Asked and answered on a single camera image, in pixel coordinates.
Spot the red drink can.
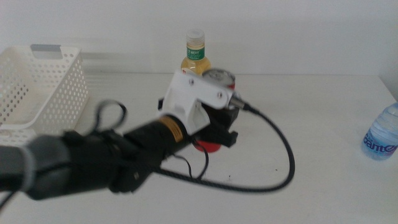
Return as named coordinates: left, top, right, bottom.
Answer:
left=194, top=67, right=236, bottom=154

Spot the yellow tea bottle green label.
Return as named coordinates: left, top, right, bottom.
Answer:
left=180, top=28, right=212, bottom=77

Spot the clear water bottle blue cap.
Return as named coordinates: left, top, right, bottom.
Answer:
left=361, top=102, right=398, bottom=162

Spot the white perforated plastic basket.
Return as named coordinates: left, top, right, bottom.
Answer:
left=0, top=44, right=90, bottom=147

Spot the thin black cable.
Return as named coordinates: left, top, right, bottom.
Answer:
left=93, top=99, right=128, bottom=132
left=169, top=139, right=210, bottom=180

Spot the thick black braided cable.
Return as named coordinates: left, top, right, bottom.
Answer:
left=152, top=93, right=296, bottom=194

